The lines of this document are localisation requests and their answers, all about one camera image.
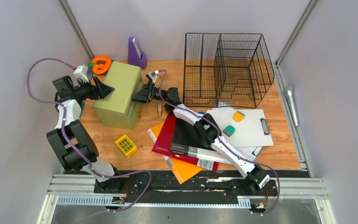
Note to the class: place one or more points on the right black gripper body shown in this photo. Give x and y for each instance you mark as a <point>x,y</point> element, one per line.
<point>157,95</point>

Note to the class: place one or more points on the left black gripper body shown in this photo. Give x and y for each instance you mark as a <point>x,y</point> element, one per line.
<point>88,92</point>

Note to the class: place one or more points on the green drawer cabinet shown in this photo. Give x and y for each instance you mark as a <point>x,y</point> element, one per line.
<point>118,109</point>

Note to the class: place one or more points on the green eraser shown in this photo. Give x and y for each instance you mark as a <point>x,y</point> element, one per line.
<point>229,130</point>

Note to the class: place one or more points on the orange eraser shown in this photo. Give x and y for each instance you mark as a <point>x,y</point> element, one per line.
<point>238,116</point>

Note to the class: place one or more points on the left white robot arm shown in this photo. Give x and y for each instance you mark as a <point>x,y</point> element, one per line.
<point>70,141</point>

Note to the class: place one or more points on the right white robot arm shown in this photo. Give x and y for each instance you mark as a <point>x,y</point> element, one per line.
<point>207,131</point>

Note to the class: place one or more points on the orange tape roll holder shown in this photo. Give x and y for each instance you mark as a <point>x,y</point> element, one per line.
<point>100,64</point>

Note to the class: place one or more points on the purple tape dispenser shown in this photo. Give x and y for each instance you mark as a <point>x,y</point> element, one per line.
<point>136,56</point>

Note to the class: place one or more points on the black clip file folder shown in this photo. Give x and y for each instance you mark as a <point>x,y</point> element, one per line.
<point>185,142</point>

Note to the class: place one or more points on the red folder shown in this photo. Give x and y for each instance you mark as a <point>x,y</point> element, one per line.
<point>163,144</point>

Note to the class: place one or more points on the yellow grid box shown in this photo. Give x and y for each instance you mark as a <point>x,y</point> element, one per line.
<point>126,145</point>

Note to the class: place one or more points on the orange folder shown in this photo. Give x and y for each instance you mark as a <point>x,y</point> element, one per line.
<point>182,170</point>

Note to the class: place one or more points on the white clipboard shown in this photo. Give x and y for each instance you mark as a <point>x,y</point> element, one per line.
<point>249,132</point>

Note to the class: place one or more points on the papers under clipboard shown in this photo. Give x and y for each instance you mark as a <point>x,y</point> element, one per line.
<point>249,153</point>

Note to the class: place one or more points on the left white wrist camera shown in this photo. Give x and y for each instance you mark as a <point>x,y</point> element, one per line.
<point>83,72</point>

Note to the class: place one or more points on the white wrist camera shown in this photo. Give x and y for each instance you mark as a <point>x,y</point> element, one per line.
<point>152,76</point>
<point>83,72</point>

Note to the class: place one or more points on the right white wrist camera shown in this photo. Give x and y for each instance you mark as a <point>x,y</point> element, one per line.
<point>152,76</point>

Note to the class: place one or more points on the black wire mesh basket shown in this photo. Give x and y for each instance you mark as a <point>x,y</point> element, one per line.
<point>226,69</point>

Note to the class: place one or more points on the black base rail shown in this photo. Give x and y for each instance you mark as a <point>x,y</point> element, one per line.
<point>206,187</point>

